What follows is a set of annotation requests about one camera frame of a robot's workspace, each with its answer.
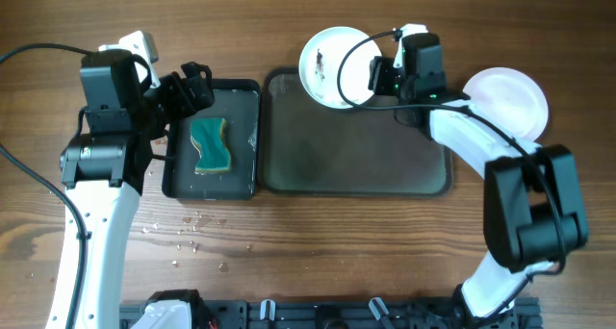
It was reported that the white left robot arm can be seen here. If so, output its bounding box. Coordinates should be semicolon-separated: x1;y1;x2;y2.
46;49;215;328

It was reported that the green yellow sponge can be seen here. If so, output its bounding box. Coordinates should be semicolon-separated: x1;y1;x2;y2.
190;117;232;175

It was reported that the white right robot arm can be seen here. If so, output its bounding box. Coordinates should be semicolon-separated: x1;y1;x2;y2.
369;27;589;327

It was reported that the dark grey serving tray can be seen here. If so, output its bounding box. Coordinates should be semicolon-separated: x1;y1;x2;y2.
257;67;453;197

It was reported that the black water tray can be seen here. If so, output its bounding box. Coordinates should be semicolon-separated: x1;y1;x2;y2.
162;79;261;200

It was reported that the white plate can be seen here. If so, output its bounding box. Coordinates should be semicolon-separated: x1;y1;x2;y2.
463;67;549;141
298;26;381;110

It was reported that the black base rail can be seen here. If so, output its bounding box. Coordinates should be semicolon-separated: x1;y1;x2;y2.
119;297;543;329

